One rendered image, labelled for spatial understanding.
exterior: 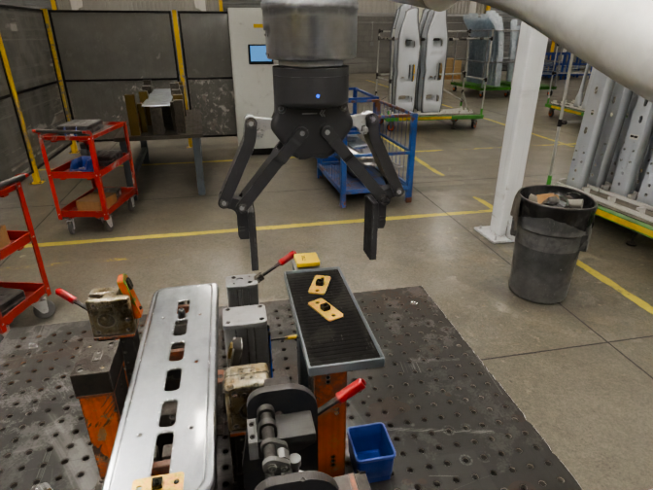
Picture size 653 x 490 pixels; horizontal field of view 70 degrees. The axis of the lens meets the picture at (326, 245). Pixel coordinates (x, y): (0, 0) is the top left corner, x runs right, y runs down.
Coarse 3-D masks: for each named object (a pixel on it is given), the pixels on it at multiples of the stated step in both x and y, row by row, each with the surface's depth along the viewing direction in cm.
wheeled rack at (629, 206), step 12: (564, 96) 441; (564, 108) 445; (552, 156) 463; (552, 168) 467; (564, 180) 475; (588, 192) 443; (600, 192) 454; (612, 192) 443; (636, 192) 444; (600, 204) 424; (612, 204) 416; (624, 204) 424; (636, 204) 420; (600, 216) 416; (612, 216) 403; (624, 216) 398; (636, 216) 395; (648, 216) 387; (636, 228) 383; (648, 228) 374
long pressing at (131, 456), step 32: (192, 288) 140; (160, 320) 124; (192, 320) 124; (160, 352) 112; (192, 352) 112; (160, 384) 101; (192, 384) 101; (128, 416) 93; (192, 416) 93; (128, 448) 86; (192, 448) 86; (128, 480) 80; (192, 480) 80
